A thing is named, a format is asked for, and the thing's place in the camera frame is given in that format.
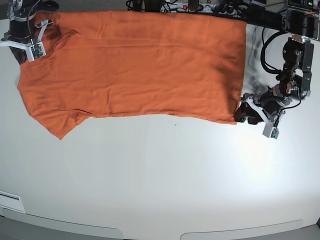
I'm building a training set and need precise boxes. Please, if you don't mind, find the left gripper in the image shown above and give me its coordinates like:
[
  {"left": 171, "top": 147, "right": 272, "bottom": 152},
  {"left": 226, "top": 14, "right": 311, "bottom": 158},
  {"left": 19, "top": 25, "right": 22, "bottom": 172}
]
[{"left": 234, "top": 91, "right": 285, "bottom": 125}]

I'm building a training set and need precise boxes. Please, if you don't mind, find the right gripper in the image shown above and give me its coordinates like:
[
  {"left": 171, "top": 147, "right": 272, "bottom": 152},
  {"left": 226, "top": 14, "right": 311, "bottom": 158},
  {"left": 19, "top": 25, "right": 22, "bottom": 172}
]
[{"left": 4, "top": 19, "right": 35, "bottom": 65}]

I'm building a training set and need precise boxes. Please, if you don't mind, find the orange T-shirt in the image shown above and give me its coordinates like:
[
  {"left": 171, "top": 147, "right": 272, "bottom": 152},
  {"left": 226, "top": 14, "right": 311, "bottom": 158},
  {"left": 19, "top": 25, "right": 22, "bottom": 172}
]
[{"left": 17, "top": 11, "right": 246, "bottom": 139}]

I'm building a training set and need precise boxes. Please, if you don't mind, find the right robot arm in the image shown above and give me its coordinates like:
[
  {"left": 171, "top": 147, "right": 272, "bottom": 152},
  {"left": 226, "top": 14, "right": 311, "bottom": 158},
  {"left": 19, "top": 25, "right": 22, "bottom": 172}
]
[{"left": 0, "top": 0, "right": 60, "bottom": 65}]

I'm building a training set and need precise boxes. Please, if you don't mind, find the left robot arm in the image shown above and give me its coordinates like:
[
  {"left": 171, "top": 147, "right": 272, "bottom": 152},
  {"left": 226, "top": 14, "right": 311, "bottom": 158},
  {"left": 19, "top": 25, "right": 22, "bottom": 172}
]
[{"left": 234, "top": 0, "right": 320, "bottom": 127}]

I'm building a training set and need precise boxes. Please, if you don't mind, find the black equipment box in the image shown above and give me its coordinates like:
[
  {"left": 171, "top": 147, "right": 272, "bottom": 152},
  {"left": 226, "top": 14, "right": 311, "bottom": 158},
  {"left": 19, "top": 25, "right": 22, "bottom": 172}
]
[{"left": 245, "top": 9, "right": 283, "bottom": 31}]

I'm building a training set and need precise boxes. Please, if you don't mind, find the white power strip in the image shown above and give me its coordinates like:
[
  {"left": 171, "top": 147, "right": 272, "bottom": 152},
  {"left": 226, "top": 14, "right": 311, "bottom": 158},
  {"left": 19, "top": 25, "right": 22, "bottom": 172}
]
[{"left": 160, "top": 0, "right": 241, "bottom": 17}]

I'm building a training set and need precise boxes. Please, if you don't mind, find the white label plate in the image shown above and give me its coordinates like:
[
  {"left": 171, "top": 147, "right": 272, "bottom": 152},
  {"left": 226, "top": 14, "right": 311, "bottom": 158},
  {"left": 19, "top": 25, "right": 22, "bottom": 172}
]
[{"left": 0, "top": 191, "right": 26, "bottom": 214}]

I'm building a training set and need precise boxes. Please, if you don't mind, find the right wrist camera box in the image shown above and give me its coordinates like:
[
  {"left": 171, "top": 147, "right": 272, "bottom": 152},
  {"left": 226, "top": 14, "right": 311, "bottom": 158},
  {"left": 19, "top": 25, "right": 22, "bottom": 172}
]
[{"left": 25, "top": 41, "right": 46, "bottom": 62}]

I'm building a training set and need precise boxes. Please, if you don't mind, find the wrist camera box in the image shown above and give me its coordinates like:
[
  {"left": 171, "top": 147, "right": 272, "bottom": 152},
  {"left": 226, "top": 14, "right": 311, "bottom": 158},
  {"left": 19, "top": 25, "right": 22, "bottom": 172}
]
[
  {"left": 262, "top": 122, "right": 279, "bottom": 139},
  {"left": 25, "top": 41, "right": 46, "bottom": 62}
]

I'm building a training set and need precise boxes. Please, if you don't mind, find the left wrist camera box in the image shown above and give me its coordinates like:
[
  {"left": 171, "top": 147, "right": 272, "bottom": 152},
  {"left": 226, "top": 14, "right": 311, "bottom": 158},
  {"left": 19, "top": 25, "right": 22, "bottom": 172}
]
[{"left": 262, "top": 122, "right": 279, "bottom": 139}]

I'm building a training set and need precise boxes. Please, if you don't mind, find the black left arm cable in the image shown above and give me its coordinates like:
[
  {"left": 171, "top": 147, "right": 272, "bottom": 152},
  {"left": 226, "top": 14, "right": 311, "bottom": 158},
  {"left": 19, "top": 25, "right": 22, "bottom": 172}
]
[{"left": 259, "top": 26, "right": 291, "bottom": 76}]

